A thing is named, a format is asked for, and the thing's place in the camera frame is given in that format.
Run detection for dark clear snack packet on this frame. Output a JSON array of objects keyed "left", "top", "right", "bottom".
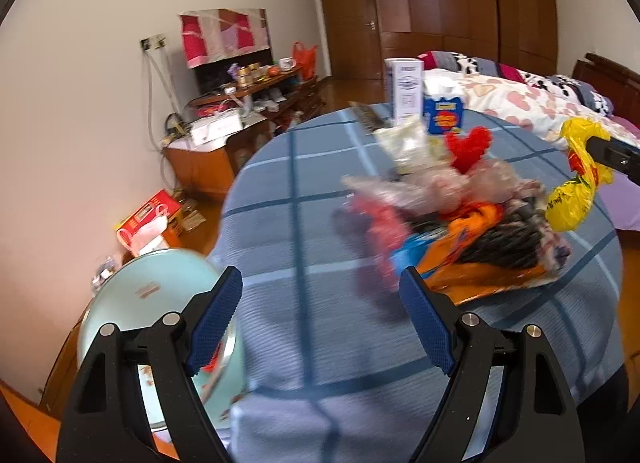
[{"left": 348, "top": 102, "right": 388, "bottom": 136}]

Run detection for red mesh netting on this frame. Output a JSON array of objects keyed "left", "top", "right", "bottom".
[{"left": 444, "top": 126, "right": 493, "bottom": 174}]

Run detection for wooden door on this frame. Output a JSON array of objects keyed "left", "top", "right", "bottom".
[{"left": 316, "top": 0, "right": 383, "bottom": 81}]

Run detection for clear bag of small items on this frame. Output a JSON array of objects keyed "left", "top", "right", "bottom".
[{"left": 92, "top": 255, "right": 118, "bottom": 290}]

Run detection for wooden wardrobe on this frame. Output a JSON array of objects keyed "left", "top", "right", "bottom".
[{"left": 370, "top": 0, "right": 558, "bottom": 76}]

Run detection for hanging cables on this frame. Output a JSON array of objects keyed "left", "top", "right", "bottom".
[{"left": 145, "top": 50, "right": 183, "bottom": 148}]

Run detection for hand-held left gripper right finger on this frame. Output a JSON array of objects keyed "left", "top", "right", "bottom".
[{"left": 398, "top": 266, "right": 586, "bottom": 463}]

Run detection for red cardboard box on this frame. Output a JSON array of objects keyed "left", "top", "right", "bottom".
[{"left": 114, "top": 189, "right": 183, "bottom": 244}]

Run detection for white box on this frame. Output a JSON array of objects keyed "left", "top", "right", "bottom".
[{"left": 189, "top": 110, "right": 243, "bottom": 144}]

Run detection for red snack wrapper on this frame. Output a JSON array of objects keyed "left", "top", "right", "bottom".
[{"left": 350, "top": 195, "right": 413, "bottom": 294}]

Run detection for black television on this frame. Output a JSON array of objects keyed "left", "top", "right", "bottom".
[{"left": 194, "top": 55, "right": 275, "bottom": 94}]

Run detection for pale yellow plastic wrapper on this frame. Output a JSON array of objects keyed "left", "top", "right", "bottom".
[{"left": 375, "top": 115, "right": 446, "bottom": 174}]

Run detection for blue capped drink carton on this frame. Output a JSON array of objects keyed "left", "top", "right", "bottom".
[{"left": 422, "top": 80, "right": 466, "bottom": 135}]

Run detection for pale green trash bin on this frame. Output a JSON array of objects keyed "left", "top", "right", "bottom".
[{"left": 76, "top": 249, "right": 248, "bottom": 444}]

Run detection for red white cloth cover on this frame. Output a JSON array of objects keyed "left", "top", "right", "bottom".
[{"left": 178, "top": 8, "right": 271, "bottom": 68}]

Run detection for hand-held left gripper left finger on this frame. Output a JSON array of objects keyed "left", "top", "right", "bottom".
[{"left": 56, "top": 266, "right": 244, "bottom": 463}]

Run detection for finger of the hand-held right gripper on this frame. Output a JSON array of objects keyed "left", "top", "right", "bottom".
[{"left": 585, "top": 135, "right": 640, "bottom": 178}]

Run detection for orange plastic bag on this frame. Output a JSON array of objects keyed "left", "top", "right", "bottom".
[{"left": 291, "top": 42, "right": 319, "bottom": 80}]

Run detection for purple bed sheet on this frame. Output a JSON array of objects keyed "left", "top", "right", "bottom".
[{"left": 597, "top": 115, "right": 640, "bottom": 231}]

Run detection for clear crumpled plastic bag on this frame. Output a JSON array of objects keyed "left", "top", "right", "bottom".
[{"left": 342, "top": 160, "right": 548, "bottom": 216}]

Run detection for tall white milk carton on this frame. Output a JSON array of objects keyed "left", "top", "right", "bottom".
[{"left": 384, "top": 58, "right": 425, "bottom": 128}]

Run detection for wooden bed headboard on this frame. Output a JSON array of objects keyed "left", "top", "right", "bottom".
[{"left": 572, "top": 53, "right": 640, "bottom": 118}]

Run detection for folded patterned blanket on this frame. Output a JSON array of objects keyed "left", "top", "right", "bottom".
[{"left": 417, "top": 50, "right": 613, "bottom": 116}]

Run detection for wooden television cabinet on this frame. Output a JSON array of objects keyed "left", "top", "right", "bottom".
[{"left": 165, "top": 75, "right": 328, "bottom": 201}]

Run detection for white plastic bag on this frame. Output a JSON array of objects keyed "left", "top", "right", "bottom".
[{"left": 117, "top": 218, "right": 168, "bottom": 256}]

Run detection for orange snack wrapper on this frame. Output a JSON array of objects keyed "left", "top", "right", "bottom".
[{"left": 395, "top": 202, "right": 556, "bottom": 304}]

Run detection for yellow plastic bag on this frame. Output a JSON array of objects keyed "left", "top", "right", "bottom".
[{"left": 545, "top": 118, "right": 613, "bottom": 233}]

